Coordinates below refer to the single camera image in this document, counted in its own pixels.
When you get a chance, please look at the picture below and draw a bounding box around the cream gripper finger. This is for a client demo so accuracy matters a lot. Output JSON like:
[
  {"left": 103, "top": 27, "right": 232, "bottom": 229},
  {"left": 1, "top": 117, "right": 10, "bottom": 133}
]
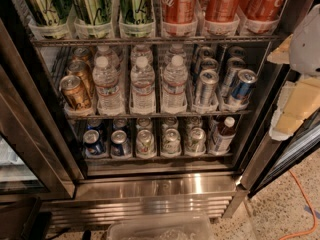
[
  {"left": 269, "top": 76, "right": 320, "bottom": 141},
  {"left": 267, "top": 35, "right": 292, "bottom": 64}
]

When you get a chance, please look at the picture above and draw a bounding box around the water bottle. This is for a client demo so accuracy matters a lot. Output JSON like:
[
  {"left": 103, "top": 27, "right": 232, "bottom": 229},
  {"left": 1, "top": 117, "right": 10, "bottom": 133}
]
[
  {"left": 164, "top": 44, "right": 187, "bottom": 65},
  {"left": 130, "top": 45, "right": 153, "bottom": 66},
  {"left": 130, "top": 56, "right": 156, "bottom": 115},
  {"left": 162, "top": 55, "right": 188, "bottom": 114},
  {"left": 94, "top": 46, "right": 120, "bottom": 71},
  {"left": 92, "top": 56, "right": 125, "bottom": 116}
]

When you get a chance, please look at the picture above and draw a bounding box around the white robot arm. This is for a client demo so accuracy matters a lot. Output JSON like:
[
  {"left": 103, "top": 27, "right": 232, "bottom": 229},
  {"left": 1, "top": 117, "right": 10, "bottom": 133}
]
[{"left": 267, "top": 4, "right": 320, "bottom": 141}]

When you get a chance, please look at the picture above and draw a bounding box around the open fridge glass door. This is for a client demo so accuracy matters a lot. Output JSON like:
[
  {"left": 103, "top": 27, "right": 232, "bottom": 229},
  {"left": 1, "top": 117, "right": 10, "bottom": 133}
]
[{"left": 240, "top": 66, "right": 320, "bottom": 197}]

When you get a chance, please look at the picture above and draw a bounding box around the brown drink bottle white cap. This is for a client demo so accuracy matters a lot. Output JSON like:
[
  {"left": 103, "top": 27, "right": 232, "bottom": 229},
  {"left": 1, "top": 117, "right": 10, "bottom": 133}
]
[{"left": 209, "top": 116, "right": 235, "bottom": 155}]

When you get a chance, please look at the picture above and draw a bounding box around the right green sparkling water can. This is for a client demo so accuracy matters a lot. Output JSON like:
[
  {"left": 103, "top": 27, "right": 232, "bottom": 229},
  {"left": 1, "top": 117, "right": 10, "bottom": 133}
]
[{"left": 120, "top": 0, "right": 153, "bottom": 25}]

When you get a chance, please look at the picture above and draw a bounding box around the green sparkling water can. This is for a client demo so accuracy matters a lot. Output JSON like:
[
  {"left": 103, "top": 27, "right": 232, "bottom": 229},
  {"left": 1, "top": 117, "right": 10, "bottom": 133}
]
[
  {"left": 25, "top": 0, "right": 71, "bottom": 27},
  {"left": 72, "top": 0, "right": 112, "bottom": 26},
  {"left": 120, "top": 0, "right": 153, "bottom": 25}
]

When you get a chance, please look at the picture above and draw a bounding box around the stainless steel fridge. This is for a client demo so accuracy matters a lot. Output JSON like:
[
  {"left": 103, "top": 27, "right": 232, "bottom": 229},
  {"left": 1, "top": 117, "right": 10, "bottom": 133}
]
[{"left": 0, "top": 0, "right": 320, "bottom": 232}]

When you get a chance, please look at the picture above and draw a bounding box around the middle green sparkling water can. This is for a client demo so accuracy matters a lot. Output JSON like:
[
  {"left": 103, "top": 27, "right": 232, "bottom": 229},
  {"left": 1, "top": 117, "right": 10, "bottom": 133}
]
[{"left": 72, "top": 0, "right": 112, "bottom": 26}]

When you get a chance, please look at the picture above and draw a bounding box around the left green sparkling water can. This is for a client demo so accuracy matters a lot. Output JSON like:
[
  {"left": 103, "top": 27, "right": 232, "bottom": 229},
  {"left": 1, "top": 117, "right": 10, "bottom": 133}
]
[{"left": 25, "top": 0, "right": 71, "bottom": 27}]

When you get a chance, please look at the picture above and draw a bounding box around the middle blue energy can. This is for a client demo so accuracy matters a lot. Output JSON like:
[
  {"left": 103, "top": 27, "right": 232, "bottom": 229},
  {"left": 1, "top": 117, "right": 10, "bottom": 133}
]
[{"left": 220, "top": 57, "right": 246, "bottom": 97}]

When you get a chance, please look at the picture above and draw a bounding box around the blue energy can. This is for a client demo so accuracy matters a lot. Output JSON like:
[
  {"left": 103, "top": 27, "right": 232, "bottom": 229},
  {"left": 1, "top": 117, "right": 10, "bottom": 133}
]
[
  {"left": 228, "top": 69, "right": 257, "bottom": 106},
  {"left": 220, "top": 57, "right": 246, "bottom": 97}
]

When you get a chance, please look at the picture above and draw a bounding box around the front blue energy can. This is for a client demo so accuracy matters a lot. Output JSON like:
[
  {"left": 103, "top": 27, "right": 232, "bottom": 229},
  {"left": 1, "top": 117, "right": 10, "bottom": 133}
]
[{"left": 228, "top": 69, "right": 257, "bottom": 106}]

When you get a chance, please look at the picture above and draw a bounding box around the middle silver energy can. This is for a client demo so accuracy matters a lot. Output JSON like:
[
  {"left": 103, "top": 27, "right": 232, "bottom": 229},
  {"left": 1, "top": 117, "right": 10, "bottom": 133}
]
[{"left": 192, "top": 57, "right": 219, "bottom": 84}]

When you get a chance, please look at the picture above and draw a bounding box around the silver energy can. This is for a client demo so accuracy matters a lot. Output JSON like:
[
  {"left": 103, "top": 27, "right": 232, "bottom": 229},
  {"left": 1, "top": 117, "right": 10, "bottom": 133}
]
[
  {"left": 192, "top": 57, "right": 219, "bottom": 84},
  {"left": 195, "top": 69, "right": 219, "bottom": 106}
]

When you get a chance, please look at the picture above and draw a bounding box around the front silver energy can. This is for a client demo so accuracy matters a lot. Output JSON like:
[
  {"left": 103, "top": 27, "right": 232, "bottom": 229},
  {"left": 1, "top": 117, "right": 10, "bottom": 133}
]
[{"left": 195, "top": 69, "right": 219, "bottom": 106}]

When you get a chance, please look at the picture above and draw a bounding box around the middle red cola can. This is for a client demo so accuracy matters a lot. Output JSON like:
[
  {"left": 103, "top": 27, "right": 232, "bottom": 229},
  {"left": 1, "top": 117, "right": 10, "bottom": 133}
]
[{"left": 205, "top": 0, "right": 240, "bottom": 23}]

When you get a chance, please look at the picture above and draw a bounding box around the right green-white soda can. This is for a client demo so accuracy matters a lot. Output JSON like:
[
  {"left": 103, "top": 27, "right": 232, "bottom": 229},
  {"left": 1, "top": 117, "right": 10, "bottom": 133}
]
[{"left": 185, "top": 127, "right": 206, "bottom": 156}]

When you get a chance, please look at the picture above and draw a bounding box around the green-white soda can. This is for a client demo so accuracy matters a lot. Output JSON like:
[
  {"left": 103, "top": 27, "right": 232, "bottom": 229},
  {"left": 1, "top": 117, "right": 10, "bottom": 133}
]
[
  {"left": 136, "top": 129, "right": 156, "bottom": 158},
  {"left": 162, "top": 128, "right": 181, "bottom": 156},
  {"left": 185, "top": 127, "right": 206, "bottom": 156}
]

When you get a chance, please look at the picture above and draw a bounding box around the left red cola can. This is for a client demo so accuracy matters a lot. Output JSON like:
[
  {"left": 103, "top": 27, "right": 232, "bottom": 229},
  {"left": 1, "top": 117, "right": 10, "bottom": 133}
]
[{"left": 161, "top": 0, "right": 196, "bottom": 24}]

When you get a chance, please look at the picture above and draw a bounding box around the middle green-white soda can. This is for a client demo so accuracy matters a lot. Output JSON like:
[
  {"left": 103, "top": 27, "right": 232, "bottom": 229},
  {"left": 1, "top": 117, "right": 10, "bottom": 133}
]
[{"left": 162, "top": 128, "right": 181, "bottom": 156}]

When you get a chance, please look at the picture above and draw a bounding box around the left green-white soda can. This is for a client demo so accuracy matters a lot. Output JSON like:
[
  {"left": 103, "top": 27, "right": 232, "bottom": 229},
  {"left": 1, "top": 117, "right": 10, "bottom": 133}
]
[{"left": 136, "top": 129, "right": 156, "bottom": 158}]

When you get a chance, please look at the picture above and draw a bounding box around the blue soda can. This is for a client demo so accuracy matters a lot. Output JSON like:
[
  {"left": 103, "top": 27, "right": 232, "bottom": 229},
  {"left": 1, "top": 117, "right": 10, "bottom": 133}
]
[
  {"left": 83, "top": 130, "right": 105, "bottom": 155},
  {"left": 111, "top": 130, "right": 131, "bottom": 157}
]

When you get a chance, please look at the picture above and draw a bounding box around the rear gold can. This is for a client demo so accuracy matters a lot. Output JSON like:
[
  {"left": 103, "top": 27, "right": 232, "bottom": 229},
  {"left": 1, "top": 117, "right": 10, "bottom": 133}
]
[{"left": 72, "top": 46, "right": 93, "bottom": 66}]

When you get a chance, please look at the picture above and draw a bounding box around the gold can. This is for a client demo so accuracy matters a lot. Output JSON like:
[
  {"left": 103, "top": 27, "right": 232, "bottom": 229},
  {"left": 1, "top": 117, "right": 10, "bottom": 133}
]
[
  {"left": 67, "top": 60, "right": 94, "bottom": 98},
  {"left": 60, "top": 75, "right": 91, "bottom": 110},
  {"left": 72, "top": 46, "right": 93, "bottom": 66}
]

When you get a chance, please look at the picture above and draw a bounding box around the middle gold can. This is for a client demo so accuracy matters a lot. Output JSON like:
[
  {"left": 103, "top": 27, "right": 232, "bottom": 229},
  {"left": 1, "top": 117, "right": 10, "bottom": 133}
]
[{"left": 67, "top": 60, "right": 94, "bottom": 98}]

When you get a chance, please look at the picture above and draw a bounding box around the left blue soda can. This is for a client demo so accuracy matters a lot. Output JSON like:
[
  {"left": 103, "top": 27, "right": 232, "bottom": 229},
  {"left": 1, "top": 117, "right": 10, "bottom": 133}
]
[{"left": 83, "top": 130, "right": 105, "bottom": 155}]

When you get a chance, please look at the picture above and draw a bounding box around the front gold can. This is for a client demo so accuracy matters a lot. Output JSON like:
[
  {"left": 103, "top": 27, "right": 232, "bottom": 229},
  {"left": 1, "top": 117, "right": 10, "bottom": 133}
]
[{"left": 60, "top": 75, "right": 91, "bottom": 110}]

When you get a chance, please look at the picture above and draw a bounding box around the middle wire shelf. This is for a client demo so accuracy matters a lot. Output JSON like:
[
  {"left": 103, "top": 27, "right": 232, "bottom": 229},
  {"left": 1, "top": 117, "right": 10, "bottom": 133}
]
[{"left": 66, "top": 110, "right": 253, "bottom": 120}]

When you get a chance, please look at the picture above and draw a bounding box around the wire shelf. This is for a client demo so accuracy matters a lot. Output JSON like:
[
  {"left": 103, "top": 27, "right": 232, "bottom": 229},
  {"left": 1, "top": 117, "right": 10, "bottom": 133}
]
[
  {"left": 31, "top": 35, "right": 285, "bottom": 47},
  {"left": 66, "top": 110, "right": 253, "bottom": 120}
]

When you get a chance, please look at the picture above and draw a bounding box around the orange floor cable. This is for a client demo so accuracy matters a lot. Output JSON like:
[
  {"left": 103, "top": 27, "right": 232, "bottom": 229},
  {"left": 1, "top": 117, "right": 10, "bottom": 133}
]
[{"left": 278, "top": 169, "right": 318, "bottom": 240}]

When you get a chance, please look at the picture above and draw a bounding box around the top wire shelf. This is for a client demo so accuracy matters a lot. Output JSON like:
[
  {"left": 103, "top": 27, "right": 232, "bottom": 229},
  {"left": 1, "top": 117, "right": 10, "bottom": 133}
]
[{"left": 31, "top": 35, "right": 285, "bottom": 47}]

